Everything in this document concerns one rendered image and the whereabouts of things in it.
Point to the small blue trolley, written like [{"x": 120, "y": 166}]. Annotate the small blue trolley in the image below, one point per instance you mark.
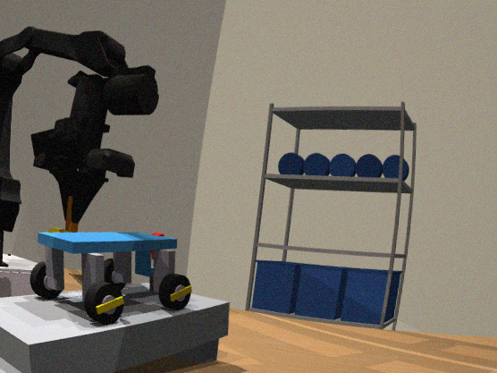
[{"x": 102, "y": 280}]

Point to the grey ramp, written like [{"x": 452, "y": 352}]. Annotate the grey ramp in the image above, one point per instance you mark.
[{"x": 38, "y": 335}]

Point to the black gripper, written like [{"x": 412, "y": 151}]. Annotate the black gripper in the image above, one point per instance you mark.
[{"x": 84, "y": 184}]

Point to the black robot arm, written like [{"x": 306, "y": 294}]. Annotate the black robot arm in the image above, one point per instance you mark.
[{"x": 131, "y": 91}]

